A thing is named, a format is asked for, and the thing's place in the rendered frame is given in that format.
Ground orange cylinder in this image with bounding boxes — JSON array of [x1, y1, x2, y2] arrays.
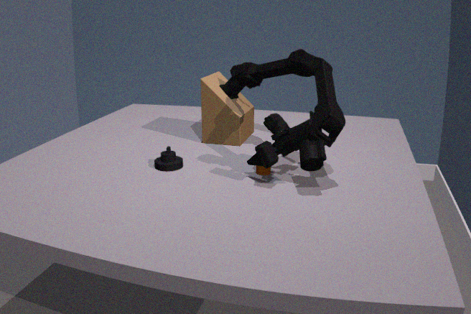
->
[[256, 165, 271, 175]]

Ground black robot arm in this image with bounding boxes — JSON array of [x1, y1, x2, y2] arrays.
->
[[219, 50, 345, 171]]

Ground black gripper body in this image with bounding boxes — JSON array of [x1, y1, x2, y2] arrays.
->
[[255, 127, 299, 169]]

